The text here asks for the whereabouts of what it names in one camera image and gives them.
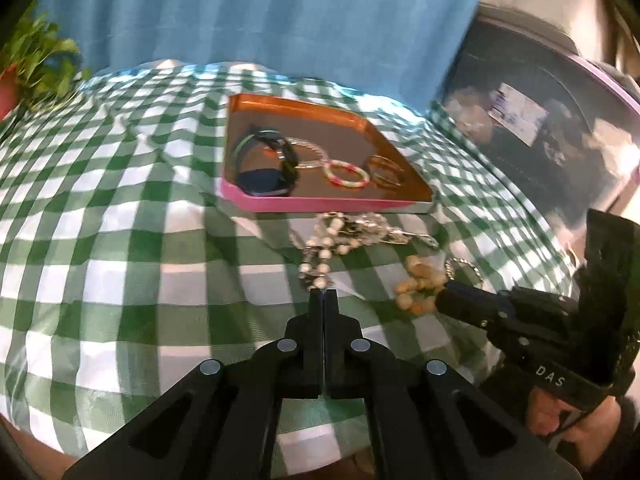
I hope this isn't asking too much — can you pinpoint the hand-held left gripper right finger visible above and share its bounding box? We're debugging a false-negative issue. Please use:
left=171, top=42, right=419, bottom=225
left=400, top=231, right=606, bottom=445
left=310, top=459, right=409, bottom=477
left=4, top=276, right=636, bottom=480
left=324, top=290, right=583, bottom=480

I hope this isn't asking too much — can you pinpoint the person's right forearm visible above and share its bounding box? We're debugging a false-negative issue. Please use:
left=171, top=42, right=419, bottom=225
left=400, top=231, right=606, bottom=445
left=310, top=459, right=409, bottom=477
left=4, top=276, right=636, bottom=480
left=617, top=392, right=640, bottom=463

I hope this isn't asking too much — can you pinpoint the person's right hand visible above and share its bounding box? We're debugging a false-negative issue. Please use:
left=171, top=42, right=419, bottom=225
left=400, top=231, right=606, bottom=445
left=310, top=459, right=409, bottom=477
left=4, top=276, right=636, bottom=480
left=527, top=385, right=623, bottom=453

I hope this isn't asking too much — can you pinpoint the clear plastic storage bin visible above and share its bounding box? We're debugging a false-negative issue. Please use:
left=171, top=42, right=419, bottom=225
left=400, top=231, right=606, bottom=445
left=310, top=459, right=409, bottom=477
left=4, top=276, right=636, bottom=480
left=430, top=2, right=640, bottom=241

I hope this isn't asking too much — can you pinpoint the blue curtain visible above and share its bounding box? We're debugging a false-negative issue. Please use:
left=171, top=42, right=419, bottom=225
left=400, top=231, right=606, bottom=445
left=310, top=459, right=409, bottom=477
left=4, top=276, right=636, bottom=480
left=37, top=0, right=496, bottom=116

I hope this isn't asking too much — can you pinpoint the copper tray with pink rim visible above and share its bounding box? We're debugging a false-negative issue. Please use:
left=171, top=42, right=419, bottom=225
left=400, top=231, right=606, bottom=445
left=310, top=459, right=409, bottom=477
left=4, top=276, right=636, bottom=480
left=220, top=92, right=433, bottom=213

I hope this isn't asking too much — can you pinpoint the light blue bead chain bracelet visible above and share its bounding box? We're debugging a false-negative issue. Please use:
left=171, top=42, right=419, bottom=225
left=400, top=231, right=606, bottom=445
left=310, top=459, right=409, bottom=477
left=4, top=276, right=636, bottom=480
left=385, top=227, right=441, bottom=250

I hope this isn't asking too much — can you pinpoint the silver chain bracelet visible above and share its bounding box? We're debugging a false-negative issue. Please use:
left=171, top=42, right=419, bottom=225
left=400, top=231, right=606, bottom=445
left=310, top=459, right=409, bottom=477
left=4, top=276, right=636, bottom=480
left=445, top=257, right=483, bottom=288

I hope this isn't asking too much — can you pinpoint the black smartwatch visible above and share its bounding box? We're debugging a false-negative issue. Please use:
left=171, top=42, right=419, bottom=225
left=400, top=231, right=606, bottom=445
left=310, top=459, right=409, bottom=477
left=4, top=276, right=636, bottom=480
left=232, top=129, right=301, bottom=197

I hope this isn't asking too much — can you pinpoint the grey fabric storage box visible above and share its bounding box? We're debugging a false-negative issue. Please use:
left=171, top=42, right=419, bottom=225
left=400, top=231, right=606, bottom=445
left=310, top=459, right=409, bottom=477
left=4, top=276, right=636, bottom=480
left=480, top=0, right=616, bottom=61

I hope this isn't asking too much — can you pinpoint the potted green plant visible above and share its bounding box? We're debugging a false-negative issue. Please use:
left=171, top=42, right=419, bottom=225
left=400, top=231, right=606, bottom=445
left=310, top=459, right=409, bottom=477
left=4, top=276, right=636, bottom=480
left=0, top=2, right=88, bottom=121

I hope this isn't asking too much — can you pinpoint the pale pink heart bracelet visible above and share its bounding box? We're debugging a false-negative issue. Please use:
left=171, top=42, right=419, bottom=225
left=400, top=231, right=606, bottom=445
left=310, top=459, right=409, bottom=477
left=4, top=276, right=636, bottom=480
left=285, top=137, right=331, bottom=171

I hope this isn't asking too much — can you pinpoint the wooden bead bracelet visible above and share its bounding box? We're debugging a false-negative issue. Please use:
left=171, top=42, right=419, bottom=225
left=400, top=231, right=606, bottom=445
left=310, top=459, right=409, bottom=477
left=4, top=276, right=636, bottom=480
left=395, top=255, right=451, bottom=316

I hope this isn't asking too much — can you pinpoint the pink white bead bracelet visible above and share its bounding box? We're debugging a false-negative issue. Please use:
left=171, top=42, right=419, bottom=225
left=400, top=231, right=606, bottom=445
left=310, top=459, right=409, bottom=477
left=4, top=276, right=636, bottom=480
left=322, top=159, right=371, bottom=190

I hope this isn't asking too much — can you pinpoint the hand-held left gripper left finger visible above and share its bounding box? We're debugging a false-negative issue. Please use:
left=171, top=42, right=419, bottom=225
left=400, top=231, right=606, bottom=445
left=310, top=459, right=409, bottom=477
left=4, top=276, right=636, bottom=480
left=62, top=290, right=326, bottom=480

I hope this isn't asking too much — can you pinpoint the green checked tablecloth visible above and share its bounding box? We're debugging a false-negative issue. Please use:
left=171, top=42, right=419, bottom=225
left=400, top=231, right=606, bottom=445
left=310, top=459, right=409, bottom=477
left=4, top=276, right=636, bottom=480
left=0, top=60, right=581, bottom=476

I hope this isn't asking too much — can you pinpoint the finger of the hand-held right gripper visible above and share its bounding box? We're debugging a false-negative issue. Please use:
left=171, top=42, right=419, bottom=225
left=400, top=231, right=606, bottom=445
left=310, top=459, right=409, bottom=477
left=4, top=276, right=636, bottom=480
left=434, top=291, right=501, bottom=333
left=440, top=281, right=516, bottom=311

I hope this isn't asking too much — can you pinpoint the pearl bead bracelet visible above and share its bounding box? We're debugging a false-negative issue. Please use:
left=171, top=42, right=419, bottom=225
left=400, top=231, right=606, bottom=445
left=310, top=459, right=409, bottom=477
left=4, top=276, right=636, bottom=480
left=290, top=212, right=386, bottom=291

